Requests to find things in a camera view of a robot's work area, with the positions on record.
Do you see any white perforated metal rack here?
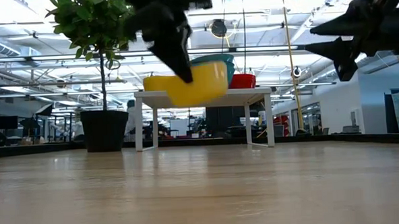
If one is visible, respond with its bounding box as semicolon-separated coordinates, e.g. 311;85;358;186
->
133;85;275;153

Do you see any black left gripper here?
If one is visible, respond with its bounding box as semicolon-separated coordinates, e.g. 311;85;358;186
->
125;0;195;87

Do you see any black plant pot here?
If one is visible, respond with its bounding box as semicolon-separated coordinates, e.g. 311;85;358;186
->
80;109;131;154

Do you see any yellow mini bowl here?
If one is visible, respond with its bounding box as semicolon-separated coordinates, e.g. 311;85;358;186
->
165;60;230;109
143;74;183;92

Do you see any patterned bowl with teal outside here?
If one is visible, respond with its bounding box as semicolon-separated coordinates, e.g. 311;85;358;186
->
226;63;237;88
189;53;235;68

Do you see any black hanging cable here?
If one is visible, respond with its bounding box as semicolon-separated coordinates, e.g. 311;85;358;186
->
241;0;248;74

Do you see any yellow hanging cable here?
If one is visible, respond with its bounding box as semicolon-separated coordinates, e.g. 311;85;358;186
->
280;0;308;136

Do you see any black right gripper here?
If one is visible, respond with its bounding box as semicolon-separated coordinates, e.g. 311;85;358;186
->
303;0;399;84

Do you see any green leafy plant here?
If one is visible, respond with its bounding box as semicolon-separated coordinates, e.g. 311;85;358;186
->
44;0;142;115

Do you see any red mini bowl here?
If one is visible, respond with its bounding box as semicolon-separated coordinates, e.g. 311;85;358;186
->
229;72;257;90

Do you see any person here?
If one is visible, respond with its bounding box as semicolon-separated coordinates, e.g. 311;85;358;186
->
123;99;137;136

